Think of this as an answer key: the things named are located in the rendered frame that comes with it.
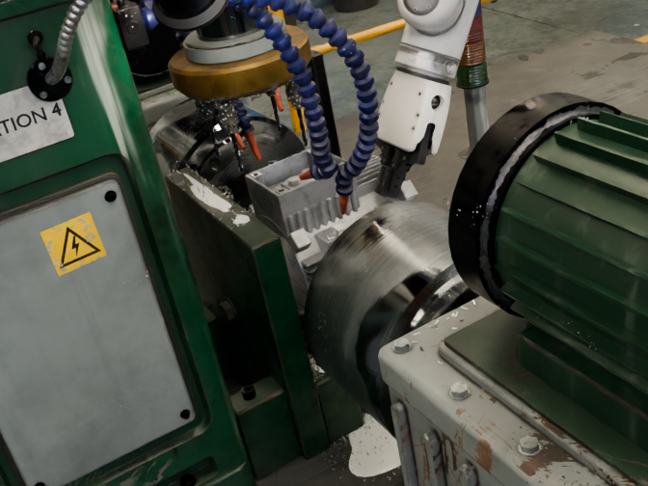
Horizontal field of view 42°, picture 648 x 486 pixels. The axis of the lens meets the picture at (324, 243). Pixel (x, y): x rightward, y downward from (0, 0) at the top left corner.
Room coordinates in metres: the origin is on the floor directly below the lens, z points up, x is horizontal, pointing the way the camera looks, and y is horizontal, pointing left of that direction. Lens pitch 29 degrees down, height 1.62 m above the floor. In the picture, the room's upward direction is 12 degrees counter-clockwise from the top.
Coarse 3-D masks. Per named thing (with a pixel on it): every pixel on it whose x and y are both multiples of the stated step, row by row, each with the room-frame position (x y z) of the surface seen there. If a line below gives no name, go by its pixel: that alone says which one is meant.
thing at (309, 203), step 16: (288, 160) 1.12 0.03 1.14; (304, 160) 1.13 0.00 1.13; (336, 160) 1.09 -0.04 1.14; (256, 176) 1.08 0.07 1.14; (272, 176) 1.11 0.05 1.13; (288, 176) 1.12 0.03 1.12; (256, 192) 1.07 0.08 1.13; (272, 192) 1.02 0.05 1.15; (288, 192) 1.01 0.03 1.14; (304, 192) 1.02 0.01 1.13; (320, 192) 1.03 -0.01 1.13; (336, 192) 1.04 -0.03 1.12; (256, 208) 1.08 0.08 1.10; (272, 208) 1.03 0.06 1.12; (288, 208) 1.01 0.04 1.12; (304, 208) 1.02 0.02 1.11; (320, 208) 1.03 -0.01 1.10; (336, 208) 1.04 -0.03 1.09; (352, 208) 1.05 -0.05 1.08; (272, 224) 1.04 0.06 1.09; (288, 224) 1.01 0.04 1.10; (304, 224) 1.02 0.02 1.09; (320, 224) 1.03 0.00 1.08
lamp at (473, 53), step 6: (468, 42) 1.54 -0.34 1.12; (474, 42) 1.54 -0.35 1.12; (480, 42) 1.55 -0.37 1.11; (468, 48) 1.54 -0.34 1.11; (474, 48) 1.54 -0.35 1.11; (480, 48) 1.55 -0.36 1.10; (462, 54) 1.55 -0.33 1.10; (468, 54) 1.54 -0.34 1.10; (474, 54) 1.54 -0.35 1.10; (480, 54) 1.55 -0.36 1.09; (462, 60) 1.55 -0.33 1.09; (468, 60) 1.54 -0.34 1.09; (474, 60) 1.54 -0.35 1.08; (480, 60) 1.55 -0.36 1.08
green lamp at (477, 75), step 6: (462, 66) 1.55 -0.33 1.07; (468, 66) 1.55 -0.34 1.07; (474, 66) 1.54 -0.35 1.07; (480, 66) 1.55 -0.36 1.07; (486, 66) 1.56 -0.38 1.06; (456, 72) 1.57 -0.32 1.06; (462, 72) 1.55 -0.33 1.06; (468, 72) 1.54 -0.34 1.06; (474, 72) 1.54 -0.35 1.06; (480, 72) 1.54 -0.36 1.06; (486, 72) 1.56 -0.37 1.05; (462, 78) 1.55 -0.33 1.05; (468, 78) 1.55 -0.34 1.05; (474, 78) 1.54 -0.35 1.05; (480, 78) 1.54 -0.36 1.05; (486, 78) 1.56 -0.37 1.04; (462, 84) 1.55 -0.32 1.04; (468, 84) 1.55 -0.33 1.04; (474, 84) 1.54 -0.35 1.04; (480, 84) 1.54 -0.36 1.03
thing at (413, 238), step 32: (352, 224) 0.86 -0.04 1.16; (384, 224) 0.84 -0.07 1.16; (416, 224) 0.82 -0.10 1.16; (352, 256) 0.81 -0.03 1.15; (384, 256) 0.78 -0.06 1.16; (416, 256) 0.76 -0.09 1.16; (448, 256) 0.74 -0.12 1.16; (320, 288) 0.82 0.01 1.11; (352, 288) 0.77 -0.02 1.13; (384, 288) 0.74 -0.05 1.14; (416, 288) 0.72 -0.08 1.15; (448, 288) 0.71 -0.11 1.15; (320, 320) 0.80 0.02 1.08; (352, 320) 0.75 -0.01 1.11; (384, 320) 0.71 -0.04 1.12; (416, 320) 0.70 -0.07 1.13; (320, 352) 0.79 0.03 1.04; (352, 352) 0.73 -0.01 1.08; (352, 384) 0.73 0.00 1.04; (384, 384) 0.68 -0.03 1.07; (384, 416) 0.68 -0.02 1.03
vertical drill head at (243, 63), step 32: (192, 32) 1.09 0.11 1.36; (224, 32) 1.02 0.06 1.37; (256, 32) 1.02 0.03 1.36; (288, 32) 1.08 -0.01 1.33; (192, 64) 1.02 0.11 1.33; (224, 64) 1.00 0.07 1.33; (256, 64) 0.97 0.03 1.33; (192, 96) 1.00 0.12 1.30; (224, 96) 0.98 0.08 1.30; (288, 96) 1.04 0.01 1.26
